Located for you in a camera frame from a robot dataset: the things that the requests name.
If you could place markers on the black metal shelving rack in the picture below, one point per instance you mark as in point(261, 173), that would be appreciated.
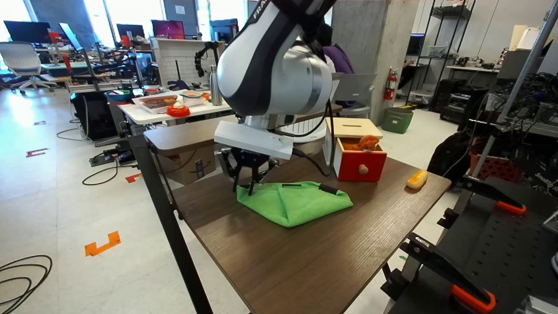
point(451, 53)

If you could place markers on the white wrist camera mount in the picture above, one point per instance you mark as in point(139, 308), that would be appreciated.
point(254, 140)

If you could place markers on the black bag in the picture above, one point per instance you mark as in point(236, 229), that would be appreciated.
point(452, 154)

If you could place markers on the purple cloth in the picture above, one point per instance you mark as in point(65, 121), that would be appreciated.
point(341, 60)

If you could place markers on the green cloth towel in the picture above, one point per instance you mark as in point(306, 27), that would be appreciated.
point(294, 203)

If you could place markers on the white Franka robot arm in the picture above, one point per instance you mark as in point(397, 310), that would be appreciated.
point(273, 64)

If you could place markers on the orange floor tape marker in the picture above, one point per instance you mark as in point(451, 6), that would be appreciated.
point(102, 245)

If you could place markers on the red fire extinguisher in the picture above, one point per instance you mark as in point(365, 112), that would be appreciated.
point(391, 84)

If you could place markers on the yellow toy bread roll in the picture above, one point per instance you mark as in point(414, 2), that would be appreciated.
point(418, 180)

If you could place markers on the orange bowl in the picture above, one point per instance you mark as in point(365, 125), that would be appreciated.
point(179, 109)

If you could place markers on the orange toy pieces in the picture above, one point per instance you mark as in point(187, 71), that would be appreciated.
point(363, 144)

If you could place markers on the grey side table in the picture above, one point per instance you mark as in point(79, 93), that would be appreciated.
point(186, 133)

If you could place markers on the grey metal pole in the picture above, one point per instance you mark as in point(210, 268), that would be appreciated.
point(517, 81)

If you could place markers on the purple screen monitor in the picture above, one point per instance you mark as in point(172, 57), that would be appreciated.
point(168, 29)

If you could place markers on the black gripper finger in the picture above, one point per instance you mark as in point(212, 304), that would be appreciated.
point(255, 177)
point(240, 177)

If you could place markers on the red wooden drawer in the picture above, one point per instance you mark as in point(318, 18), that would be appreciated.
point(360, 166)

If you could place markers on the dark computer monitor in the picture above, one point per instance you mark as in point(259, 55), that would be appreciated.
point(224, 29)
point(29, 32)
point(130, 32)

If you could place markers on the red plastic crate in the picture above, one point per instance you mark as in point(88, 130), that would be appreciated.
point(498, 168)

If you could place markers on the green plastic basket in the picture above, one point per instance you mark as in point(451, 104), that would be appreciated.
point(397, 119)

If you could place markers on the black orange bar clamp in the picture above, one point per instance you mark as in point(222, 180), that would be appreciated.
point(500, 203)
point(459, 285)

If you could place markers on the white office chair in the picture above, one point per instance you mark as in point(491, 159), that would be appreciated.
point(23, 62)

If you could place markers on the white table with tray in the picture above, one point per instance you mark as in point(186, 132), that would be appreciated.
point(151, 111)

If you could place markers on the black table leg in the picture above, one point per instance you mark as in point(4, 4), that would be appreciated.
point(168, 228)

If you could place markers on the cream wooden box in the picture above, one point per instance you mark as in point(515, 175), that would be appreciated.
point(357, 128)

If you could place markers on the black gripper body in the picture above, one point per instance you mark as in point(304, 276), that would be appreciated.
point(250, 158)

